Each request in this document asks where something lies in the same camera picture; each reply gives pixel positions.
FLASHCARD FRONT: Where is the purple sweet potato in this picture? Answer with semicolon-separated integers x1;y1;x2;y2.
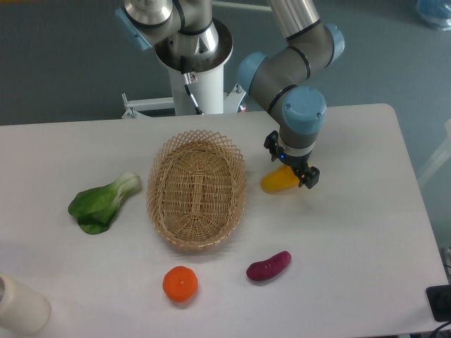
246;251;292;282

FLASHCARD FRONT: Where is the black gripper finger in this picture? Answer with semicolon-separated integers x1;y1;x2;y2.
297;165;320;189
264;130;280;162

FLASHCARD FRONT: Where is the black device at edge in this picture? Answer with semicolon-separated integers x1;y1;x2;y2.
426;284;450;322

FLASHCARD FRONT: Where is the black cable on pedestal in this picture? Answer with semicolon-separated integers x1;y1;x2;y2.
179;56;205;115

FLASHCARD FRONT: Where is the yellow mango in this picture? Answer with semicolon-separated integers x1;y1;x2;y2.
260;165;299;193

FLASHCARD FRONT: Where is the cream white cylinder bottle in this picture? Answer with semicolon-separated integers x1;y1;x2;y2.
1;273;51;335

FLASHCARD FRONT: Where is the orange tangerine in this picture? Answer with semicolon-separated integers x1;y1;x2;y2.
162;266;198;303

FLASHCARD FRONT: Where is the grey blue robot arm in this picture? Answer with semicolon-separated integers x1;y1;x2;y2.
115;1;345;188

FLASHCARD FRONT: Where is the woven wicker basket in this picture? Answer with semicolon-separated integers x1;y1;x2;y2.
147;130;247;250

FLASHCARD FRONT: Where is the green bok choy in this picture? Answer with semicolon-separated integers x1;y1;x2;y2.
68;171;142;235

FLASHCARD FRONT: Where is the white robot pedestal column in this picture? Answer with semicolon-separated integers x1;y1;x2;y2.
154;18;233;115

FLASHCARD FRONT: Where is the blue plastic bag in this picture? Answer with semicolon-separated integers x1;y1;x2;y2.
416;0;450;31

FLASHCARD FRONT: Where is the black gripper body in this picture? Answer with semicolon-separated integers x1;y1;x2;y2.
278;146;311;171

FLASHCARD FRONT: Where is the white metal base frame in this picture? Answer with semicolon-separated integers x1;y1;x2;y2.
121;84;247;119

